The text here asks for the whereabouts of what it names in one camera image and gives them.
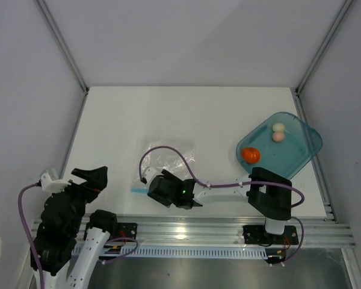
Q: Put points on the right aluminium frame post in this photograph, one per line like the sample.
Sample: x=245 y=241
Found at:
x=327 y=41

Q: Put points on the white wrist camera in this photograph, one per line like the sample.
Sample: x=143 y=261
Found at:
x=50 y=182
x=148 y=174

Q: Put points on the clear zip top bag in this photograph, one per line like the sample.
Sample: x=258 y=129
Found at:
x=171 y=154

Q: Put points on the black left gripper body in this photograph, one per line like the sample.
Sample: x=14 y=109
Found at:
x=81 y=194

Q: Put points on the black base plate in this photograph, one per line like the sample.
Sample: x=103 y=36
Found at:
x=257 y=235
x=128 y=230

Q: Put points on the teal plastic tray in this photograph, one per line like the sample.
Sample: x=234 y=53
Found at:
x=287 y=157

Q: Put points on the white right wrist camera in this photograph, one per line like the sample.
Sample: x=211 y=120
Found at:
x=148 y=174

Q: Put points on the orange toy pumpkin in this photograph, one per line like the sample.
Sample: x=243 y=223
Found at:
x=250 y=155

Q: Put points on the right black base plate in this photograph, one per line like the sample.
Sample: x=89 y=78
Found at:
x=257 y=235

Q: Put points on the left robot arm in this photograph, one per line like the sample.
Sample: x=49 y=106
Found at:
x=61 y=220

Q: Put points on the aluminium frame post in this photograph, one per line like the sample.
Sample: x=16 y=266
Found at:
x=327 y=41
x=60 y=42

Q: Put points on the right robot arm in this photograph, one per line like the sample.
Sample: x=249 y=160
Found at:
x=265 y=191

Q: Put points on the cream toy egg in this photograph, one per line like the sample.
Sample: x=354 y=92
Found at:
x=278 y=127

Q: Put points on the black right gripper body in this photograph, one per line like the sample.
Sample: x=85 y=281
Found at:
x=166 y=202

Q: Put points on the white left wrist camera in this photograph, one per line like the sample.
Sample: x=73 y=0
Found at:
x=50 y=182

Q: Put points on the left aluminium frame post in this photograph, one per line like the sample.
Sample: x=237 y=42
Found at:
x=60 y=42

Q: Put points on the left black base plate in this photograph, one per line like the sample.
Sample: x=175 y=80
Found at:
x=128 y=230

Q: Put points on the aluminium mounting rail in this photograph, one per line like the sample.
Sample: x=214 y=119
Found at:
x=227 y=232

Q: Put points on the pink toy egg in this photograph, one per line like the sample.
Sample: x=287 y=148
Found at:
x=278 y=136

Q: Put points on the white slotted cable duct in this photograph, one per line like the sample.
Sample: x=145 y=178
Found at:
x=186 y=252

